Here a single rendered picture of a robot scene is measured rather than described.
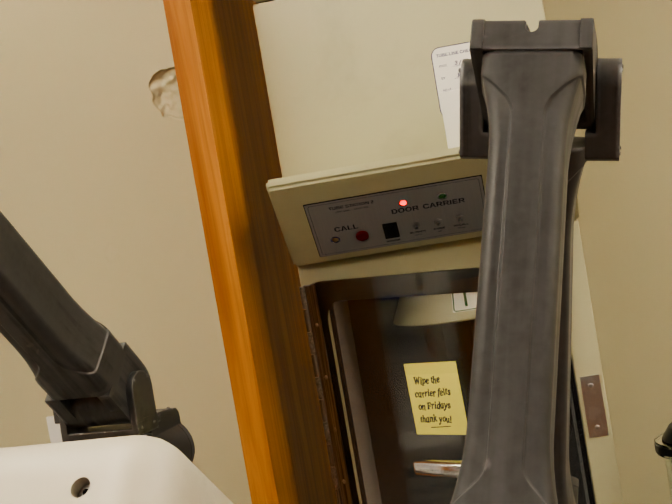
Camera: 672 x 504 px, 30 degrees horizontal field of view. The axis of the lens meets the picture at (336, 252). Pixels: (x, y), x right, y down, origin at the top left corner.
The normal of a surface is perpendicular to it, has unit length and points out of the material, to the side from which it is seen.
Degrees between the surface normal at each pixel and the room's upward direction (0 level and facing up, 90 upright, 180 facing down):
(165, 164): 90
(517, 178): 63
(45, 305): 93
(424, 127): 90
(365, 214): 135
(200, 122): 90
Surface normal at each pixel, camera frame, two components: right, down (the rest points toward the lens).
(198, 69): -0.11, 0.07
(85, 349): 0.84, -0.19
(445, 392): -0.74, 0.16
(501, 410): -0.20, -0.38
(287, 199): 0.04, 0.75
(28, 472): -0.36, -0.68
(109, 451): -0.31, -0.84
